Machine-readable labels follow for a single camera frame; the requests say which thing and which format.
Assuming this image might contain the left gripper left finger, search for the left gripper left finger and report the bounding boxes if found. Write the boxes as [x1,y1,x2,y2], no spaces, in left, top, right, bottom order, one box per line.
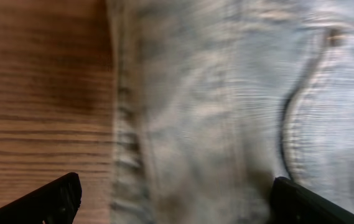
[0,172,82,224]

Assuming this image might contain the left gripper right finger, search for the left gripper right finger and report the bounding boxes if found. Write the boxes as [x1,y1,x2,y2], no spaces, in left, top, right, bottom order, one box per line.
[270,177,354,224]

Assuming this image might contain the light blue denim shorts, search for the light blue denim shorts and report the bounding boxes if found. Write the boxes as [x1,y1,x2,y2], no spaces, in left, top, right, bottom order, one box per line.
[107,0,354,223]

